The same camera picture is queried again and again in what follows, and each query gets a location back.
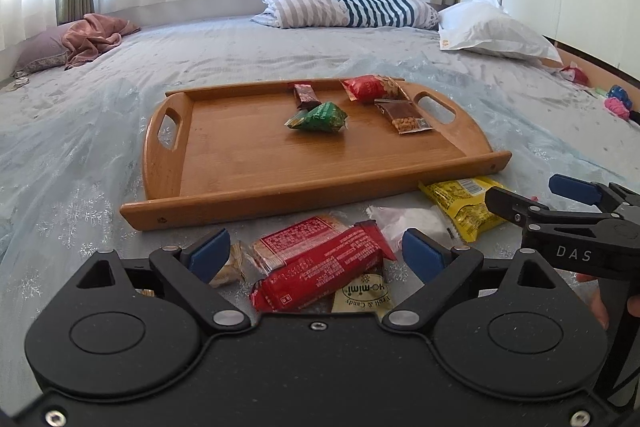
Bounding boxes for yellow snack packet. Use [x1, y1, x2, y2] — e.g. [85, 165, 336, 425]
[419, 176, 504, 243]

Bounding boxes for long red wafer bar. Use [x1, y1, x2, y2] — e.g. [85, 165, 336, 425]
[250, 220, 397, 312]

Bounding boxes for brown almond chocolate bar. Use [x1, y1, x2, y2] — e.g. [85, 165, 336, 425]
[374, 98, 432, 135]

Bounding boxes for green snack packet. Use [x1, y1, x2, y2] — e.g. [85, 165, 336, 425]
[285, 102, 348, 133]

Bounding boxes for person's right hand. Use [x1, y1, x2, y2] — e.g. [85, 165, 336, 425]
[574, 273, 640, 332]

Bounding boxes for clear wrapped biscuit pack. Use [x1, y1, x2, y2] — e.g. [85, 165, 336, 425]
[209, 242, 266, 288]

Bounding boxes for white pink candy packet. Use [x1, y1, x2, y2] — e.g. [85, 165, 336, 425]
[367, 206, 461, 253]

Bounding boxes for red label cracker pack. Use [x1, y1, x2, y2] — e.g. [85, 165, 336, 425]
[252, 215, 348, 274]

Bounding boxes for gold cherry drop sachet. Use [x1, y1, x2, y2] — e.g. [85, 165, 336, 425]
[332, 273, 395, 319]

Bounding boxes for pink toy on bedside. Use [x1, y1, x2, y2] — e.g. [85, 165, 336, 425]
[604, 84, 640, 124]

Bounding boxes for wooden serving tray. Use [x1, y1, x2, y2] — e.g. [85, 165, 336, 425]
[120, 79, 512, 231]

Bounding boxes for red white small toy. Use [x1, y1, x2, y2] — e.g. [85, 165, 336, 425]
[559, 62, 589, 87]

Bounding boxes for light blue snowflake sheer cloth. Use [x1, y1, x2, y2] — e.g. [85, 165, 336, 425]
[1, 54, 639, 317]

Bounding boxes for grey bed sheet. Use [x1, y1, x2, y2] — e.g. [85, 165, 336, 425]
[0, 13, 640, 188]

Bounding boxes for white pillow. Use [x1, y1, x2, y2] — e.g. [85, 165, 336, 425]
[438, 0, 562, 64]

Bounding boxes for red peanut snack bag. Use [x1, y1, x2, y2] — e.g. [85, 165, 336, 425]
[342, 75, 407, 103]

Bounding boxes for small dark red snack bar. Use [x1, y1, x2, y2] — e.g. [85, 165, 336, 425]
[293, 83, 321, 110]

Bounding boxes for pink crumpled cloth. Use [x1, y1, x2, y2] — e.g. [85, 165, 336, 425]
[61, 13, 140, 69]

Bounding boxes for mauve pillow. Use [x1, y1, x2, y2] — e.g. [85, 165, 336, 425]
[12, 22, 74, 78]

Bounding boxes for striped pillow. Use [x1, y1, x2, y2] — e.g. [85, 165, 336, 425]
[253, 0, 439, 30]

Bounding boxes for wooden bed frame edge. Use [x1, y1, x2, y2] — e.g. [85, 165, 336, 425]
[544, 37, 640, 104]

